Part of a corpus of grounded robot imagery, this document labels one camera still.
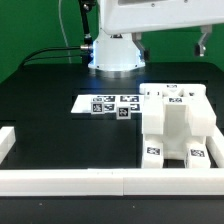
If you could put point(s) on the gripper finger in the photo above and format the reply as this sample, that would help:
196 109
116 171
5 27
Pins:
200 47
144 53

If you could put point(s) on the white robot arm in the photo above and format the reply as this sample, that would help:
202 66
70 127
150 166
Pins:
113 52

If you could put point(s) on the white right rail block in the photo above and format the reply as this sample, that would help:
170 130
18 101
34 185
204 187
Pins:
215 145

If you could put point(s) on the white rail block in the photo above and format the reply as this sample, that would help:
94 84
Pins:
7 140
215 145

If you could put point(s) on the white chair seat part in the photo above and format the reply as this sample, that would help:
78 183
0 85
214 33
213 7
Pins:
175 143

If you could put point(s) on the white left rail block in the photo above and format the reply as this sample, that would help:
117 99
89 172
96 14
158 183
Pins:
7 140

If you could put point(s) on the white chair back long part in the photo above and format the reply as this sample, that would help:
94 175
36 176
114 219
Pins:
202 119

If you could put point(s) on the white marker sheet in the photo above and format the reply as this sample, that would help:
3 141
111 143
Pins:
83 102

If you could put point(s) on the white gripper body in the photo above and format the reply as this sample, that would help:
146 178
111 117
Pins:
130 16

